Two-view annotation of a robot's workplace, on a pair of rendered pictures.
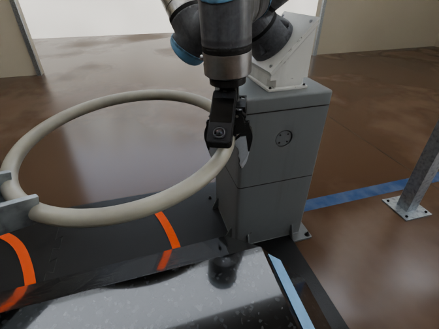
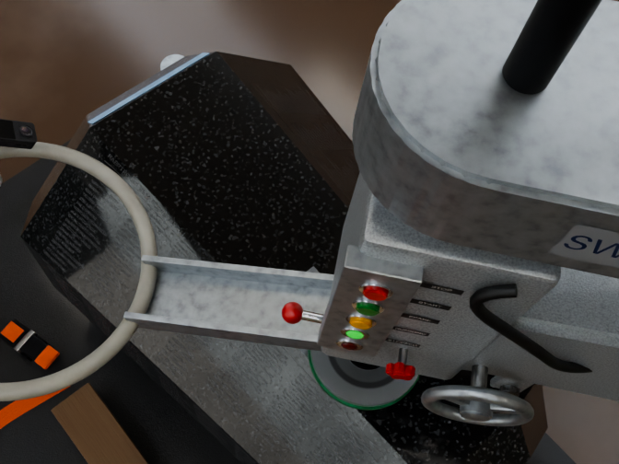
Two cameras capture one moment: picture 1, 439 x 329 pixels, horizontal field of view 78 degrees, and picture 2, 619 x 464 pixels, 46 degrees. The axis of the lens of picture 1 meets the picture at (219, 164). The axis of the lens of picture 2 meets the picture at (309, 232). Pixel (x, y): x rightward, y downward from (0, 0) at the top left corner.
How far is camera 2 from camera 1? 133 cm
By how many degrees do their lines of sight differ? 73
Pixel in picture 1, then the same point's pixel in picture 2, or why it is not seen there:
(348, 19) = not seen: outside the picture
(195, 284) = (142, 157)
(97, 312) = (187, 203)
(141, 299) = (168, 183)
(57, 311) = (198, 226)
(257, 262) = (106, 125)
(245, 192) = not seen: outside the picture
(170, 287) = (151, 170)
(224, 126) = (17, 126)
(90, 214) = (140, 208)
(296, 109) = not seen: outside the picture
